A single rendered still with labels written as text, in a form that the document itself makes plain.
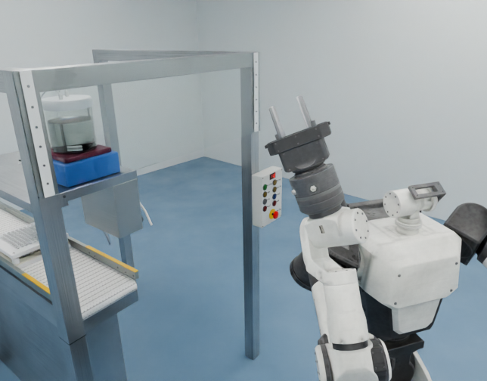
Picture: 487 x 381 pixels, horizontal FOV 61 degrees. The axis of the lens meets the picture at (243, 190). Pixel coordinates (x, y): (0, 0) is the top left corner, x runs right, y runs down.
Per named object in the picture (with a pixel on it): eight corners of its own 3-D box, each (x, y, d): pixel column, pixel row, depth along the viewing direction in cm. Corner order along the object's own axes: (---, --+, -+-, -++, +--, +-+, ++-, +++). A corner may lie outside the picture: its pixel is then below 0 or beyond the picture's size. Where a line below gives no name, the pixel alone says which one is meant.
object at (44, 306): (138, 300, 166) (136, 278, 162) (72, 339, 145) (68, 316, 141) (-3, 219, 241) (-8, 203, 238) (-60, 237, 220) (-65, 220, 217)
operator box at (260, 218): (281, 216, 210) (282, 168, 200) (262, 228, 197) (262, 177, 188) (271, 213, 213) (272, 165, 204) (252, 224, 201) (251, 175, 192)
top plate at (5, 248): (69, 236, 183) (68, 233, 182) (12, 260, 165) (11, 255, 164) (41, 223, 197) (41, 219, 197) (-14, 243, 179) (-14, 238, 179)
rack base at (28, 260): (71, 247, 185) (70, 242, 184) (15, 271, 167) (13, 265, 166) (43, 232, 199) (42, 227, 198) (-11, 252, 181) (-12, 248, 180)
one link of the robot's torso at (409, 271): (304, 300, 128) (308, 193, 116) (397, 280, 138) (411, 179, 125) (357, 369, 102) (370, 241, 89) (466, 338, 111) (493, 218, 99)
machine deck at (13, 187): (138, 181, 147) (136, 170, 146) (32, 216, 120) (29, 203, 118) (48, 153, 183) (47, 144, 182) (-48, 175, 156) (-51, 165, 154)
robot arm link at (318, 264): (295, 218, 81) (305, 286, 79) (335, 210, 76) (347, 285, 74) (313, 217, 86) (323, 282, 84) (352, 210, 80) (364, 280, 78)
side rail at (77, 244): (139, 277, 160) (138, 271, 159) (135, 280, 159) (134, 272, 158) (-8, 201, 237) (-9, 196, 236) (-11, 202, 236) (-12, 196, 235)
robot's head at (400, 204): (380, 219, 104) (384, 187, 101) (414, 214, 107) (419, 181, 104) (397, 230, 98) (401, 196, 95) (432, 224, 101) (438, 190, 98)
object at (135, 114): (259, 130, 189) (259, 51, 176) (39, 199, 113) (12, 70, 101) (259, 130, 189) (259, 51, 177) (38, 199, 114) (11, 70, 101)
